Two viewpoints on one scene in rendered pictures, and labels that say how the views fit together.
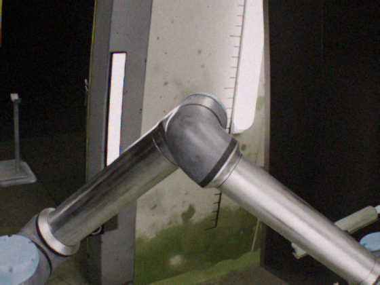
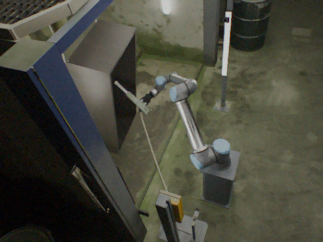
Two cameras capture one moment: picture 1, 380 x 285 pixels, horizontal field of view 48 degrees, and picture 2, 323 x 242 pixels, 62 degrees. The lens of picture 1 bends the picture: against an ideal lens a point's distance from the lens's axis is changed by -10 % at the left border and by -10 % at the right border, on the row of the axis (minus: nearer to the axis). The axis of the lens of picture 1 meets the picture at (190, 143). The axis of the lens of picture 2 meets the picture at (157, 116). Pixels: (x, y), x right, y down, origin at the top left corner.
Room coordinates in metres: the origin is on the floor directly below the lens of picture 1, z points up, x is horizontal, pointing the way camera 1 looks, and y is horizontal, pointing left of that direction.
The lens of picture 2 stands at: (1.82, 1.39, 2.84)
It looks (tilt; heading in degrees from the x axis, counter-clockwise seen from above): 49 degrees down; 248
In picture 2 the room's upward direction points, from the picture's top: 12 degrees counter-clockwise
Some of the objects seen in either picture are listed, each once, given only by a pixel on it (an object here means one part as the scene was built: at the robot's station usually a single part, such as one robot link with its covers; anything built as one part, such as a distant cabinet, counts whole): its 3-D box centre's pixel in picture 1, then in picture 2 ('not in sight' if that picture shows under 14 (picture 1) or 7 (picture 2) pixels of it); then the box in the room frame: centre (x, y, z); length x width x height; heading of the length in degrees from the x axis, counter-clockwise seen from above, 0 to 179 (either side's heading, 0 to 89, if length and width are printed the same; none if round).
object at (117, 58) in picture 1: (113, 127); (123, 187); (1.77, 0.32, 0.96); 0.06 x 0.02 x 0.63; 126
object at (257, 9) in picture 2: not in sight; (250, 19); (-1.23, -1.39, 0.44); 0.59 x 0.58 x 0.89; 51
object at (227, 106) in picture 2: not in sight; (222, 105); (0.03, -0.52, 0.01); 0.20 x 0.20 x 0.01; 36
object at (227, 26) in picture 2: not in sight; (226, 46); (0.06, -0.50, 1.02); 0.06 x 0.02 x 0.83; 126
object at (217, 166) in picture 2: not in sight; (220, 158); (0.90, 0.43, 0.69); 0.19 x 0.19 x 0.10
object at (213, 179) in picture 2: not in sight; (218, 177); (0.90, 0.43, 0.32); 0.31 x 0.31 x 0.64; 36
